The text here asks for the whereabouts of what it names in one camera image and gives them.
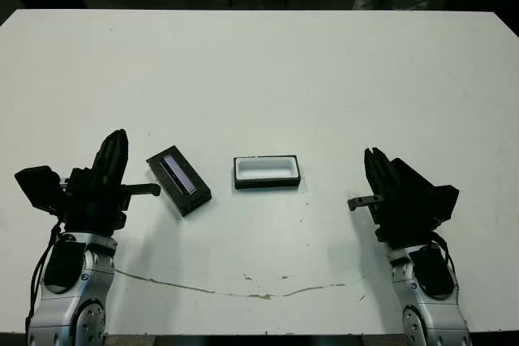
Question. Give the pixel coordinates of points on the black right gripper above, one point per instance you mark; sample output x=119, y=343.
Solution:
x=405, y=212

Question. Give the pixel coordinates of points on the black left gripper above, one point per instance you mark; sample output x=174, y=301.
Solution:
x=93, y=208

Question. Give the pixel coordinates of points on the black box lid with stripe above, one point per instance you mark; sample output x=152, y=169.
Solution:
x=178, y=180

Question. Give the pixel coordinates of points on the black box base white insert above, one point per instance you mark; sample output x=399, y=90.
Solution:
x=265, y=171

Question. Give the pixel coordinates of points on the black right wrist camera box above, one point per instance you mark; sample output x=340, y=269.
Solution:
x=444, y=202

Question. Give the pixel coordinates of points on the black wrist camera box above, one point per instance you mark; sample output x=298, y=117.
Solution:
x=444, y=202
x=38, y=188

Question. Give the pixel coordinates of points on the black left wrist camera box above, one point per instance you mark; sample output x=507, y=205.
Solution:
x=38, y=188

